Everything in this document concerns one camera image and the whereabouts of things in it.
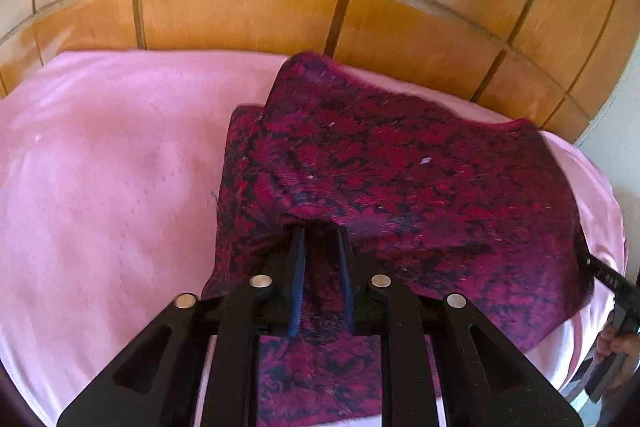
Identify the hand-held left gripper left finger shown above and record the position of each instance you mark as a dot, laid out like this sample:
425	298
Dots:
296	277

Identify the person's right hand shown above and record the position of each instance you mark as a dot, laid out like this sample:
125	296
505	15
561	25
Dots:
612	343

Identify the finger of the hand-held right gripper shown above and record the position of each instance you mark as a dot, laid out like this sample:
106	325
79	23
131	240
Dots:
602	272

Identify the red floral long-sleeved top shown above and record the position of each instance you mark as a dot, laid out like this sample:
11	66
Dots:
410	172

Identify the pink bed sheet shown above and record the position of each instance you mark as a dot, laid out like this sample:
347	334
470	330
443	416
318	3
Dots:
110	177

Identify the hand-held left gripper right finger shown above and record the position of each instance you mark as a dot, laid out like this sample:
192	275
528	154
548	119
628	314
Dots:
346	277

